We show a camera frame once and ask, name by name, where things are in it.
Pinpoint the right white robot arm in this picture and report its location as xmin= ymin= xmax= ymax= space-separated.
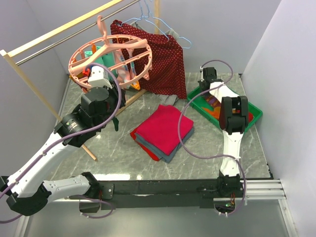
xmin=198 ymin=67 xmax=249 ymax=197

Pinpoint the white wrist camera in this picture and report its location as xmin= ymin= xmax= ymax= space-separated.
xmin=200 ymin=67 xmax=217 ymax=80
xmin=83 ymin=66 xmax=113 ymax=88

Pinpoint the dark red dotted cloth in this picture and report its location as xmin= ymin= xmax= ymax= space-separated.
xmin=110 ymin=20 xmax=187 ymax=99

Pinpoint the grey folded towel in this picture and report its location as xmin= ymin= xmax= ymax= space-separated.
xmin=136 ymin=134 xmax=182 ymax=163

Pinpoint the blue wire hanger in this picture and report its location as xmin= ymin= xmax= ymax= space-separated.
xmin=120 ymin=0 xmax=192 ymax=49

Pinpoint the white blue hanging sock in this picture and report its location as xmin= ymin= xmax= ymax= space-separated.
xmin=114 ymin=49 xmax=136 ymax=83

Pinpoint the dark green dotted sock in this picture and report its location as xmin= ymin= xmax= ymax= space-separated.
xmin=112 ymin=117 xmax=119 ymax=131

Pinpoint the wooden clothes rack frame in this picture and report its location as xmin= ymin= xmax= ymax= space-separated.
xmin=0 ymin=0 xmax=161 ymax=162

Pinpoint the green plastic tray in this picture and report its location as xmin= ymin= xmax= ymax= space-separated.
xmin=187 ymin=86 xmax=263 ymax=132

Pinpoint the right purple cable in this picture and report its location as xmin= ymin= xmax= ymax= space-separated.
xmin=177 ymin=59 xmax=247 ymax=218

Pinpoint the grey cloth under dress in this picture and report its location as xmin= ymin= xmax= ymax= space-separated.
xmin=158 ymin=94 xmax=178 ymax=106

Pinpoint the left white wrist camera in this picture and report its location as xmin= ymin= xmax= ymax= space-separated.
xmin=83 ymin=66 xmax=113 ymax=88

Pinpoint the metal hanging rod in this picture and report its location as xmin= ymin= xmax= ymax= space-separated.
xmin=16 ymin=0 xmax=139 ymax=66

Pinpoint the purple cable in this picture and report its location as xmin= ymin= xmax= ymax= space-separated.
xmin=0 ymin=63 xmax=122 ymax=224
xmin=177 ymin=59 xmax=247 ymax=218

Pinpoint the red folded towel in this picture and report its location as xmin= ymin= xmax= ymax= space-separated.
xmin=130 ymin=128 xmax=160 ymax=161

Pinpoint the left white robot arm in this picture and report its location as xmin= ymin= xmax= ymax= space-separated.
xmin=0 ymin=79 xmax=124 ymax=216

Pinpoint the black base beam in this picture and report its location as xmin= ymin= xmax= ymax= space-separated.
xmin=79 ymin=179 xmax=237 ymax=214

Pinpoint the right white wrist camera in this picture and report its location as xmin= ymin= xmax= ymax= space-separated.
xmin=200 ymin=67 xmax=217 ymax=80

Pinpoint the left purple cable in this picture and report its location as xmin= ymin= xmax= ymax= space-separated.
xmin=0 ymin=63 xmax=122 ymax=224

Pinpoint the pink round clip hanger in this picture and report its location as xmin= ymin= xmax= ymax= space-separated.
xmin=68 ymin=15 xmax=153 ymax=90

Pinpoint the teal hanging sock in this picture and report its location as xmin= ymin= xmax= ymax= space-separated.
xmin=84 ymin=46 xmax=115 ymax=68

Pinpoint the red sock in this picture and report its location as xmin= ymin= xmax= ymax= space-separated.
xmin=248 ymin=112 xmax=253 ymax=122

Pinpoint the purple orange striped sock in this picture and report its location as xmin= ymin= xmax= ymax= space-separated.
xmin=202 ymin=95 xmax=221 ymax=120

